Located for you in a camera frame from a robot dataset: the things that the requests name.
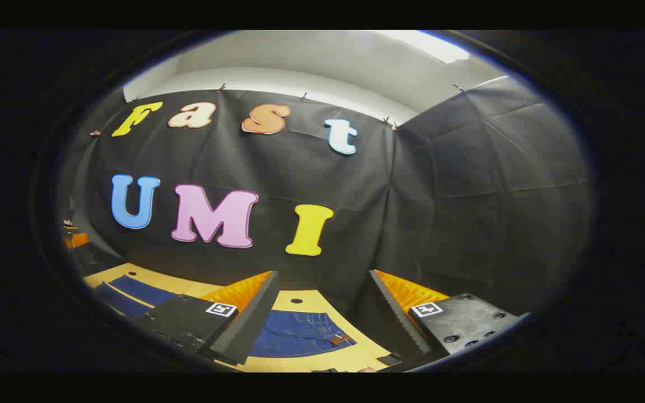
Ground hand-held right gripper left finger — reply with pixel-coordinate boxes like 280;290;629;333
131;271;280;366

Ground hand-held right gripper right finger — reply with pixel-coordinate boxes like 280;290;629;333
368;270;525;362

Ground blue denim jeans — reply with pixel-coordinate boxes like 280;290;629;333
94;274;357;359

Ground black backdrop cloth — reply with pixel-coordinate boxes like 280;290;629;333
59;76;592;322

